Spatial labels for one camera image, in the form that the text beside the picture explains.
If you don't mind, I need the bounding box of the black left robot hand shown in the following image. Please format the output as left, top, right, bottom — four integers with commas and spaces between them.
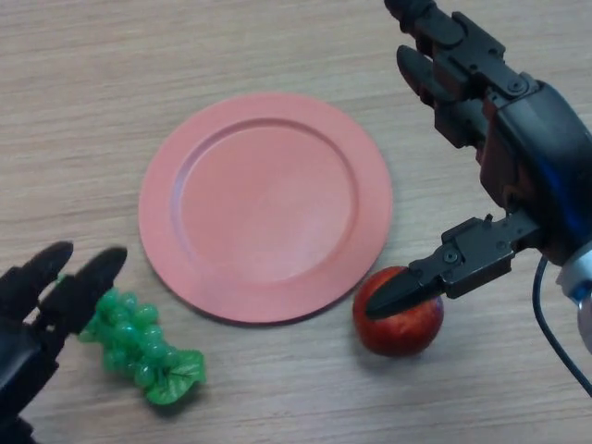
0, 240, 129, 444

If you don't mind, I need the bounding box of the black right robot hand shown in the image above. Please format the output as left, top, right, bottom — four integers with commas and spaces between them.
364, 0, 592, 321

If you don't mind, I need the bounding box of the green grapes bunch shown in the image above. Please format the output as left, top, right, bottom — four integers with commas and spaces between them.
76, 286, 205, 406

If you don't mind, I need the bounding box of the pink round plate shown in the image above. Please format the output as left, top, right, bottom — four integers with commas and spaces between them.
137, 92, 394, 325

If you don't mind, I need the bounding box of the red apple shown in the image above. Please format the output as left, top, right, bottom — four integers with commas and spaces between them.
351, 265, 445, 357

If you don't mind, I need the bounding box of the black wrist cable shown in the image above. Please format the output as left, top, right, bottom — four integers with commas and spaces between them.
532, 256, 592, 399

